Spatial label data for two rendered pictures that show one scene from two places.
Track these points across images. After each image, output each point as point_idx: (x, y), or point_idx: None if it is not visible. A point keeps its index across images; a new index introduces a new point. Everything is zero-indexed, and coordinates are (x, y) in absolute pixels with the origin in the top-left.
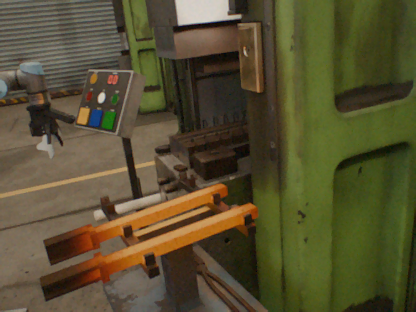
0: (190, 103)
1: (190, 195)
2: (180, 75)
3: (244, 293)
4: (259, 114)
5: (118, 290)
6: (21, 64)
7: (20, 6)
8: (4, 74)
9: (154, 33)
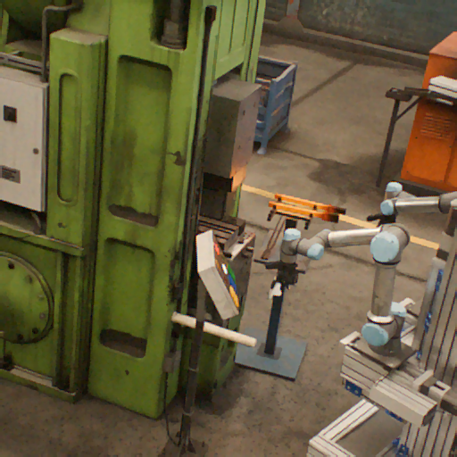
0: (192, 230)
1: (284, 205)
2: (191, 216)
3: (266, 239)
4: None
5: (302, 265)
6: (299, 232)
7: None
8: (312, 237)
9: (234, 178)
